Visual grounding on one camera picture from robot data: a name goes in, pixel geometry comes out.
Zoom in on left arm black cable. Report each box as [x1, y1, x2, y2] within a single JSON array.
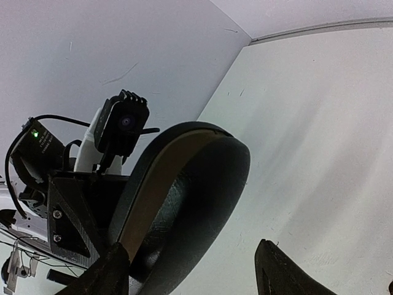
[[4, 114, 93, 219]]

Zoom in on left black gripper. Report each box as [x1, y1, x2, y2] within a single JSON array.
[[6, 119, 128, 264]]

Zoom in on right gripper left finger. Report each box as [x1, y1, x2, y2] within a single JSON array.
[[56, 242, 130, 295]]

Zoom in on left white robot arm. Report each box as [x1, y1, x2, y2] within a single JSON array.
[[1, 118, 127, 268]]

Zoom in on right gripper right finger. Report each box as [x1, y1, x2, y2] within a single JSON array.
[[255, 239, 334, 294]]

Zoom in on black glasses case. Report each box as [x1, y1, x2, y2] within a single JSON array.
[[107, 122, 251, 294]]

